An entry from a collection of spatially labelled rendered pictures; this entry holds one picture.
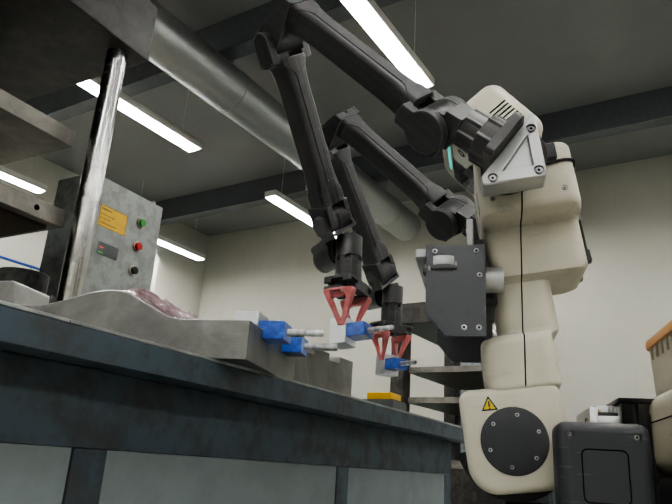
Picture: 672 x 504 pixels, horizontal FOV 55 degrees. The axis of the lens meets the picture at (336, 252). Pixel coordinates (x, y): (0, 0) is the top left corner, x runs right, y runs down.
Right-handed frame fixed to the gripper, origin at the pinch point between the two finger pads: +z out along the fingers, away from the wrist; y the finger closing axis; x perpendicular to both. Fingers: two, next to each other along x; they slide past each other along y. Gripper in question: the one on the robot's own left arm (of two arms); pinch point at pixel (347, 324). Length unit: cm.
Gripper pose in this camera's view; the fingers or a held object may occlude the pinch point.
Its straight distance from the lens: 133.0
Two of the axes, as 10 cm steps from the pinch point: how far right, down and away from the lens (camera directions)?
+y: -4.7, -3.6, -8.0
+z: -0.3, 9.2, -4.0
